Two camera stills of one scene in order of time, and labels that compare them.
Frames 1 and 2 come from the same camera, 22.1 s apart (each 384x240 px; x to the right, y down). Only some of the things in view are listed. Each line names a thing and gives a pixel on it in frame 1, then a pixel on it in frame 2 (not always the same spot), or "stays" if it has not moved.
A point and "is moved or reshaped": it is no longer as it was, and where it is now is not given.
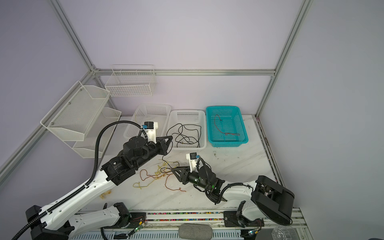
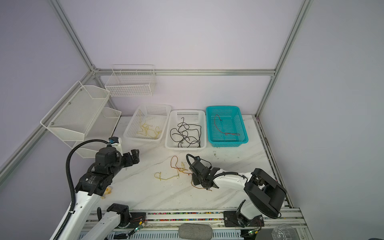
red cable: (225, 133) stays
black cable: (181, 132) is moved or reshaped
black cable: (166, 162) -> (186, 133)
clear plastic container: (284, 232) stays
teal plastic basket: (226, 126) stays
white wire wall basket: (131, 80) stays
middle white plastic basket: (188, 128) stays
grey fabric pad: (195, 231) stays
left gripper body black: (152, 150) -> (117, 165)
